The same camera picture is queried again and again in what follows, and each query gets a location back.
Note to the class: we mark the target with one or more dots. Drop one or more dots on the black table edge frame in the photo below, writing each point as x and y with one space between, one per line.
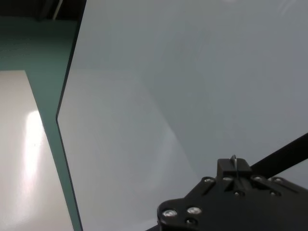
71 51

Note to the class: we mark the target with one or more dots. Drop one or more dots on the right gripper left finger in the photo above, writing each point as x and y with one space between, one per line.
225 168

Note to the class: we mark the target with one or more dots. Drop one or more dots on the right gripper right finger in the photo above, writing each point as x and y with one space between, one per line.
244 170

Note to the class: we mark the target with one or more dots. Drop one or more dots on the white slender rod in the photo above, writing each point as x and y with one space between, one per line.
58 8

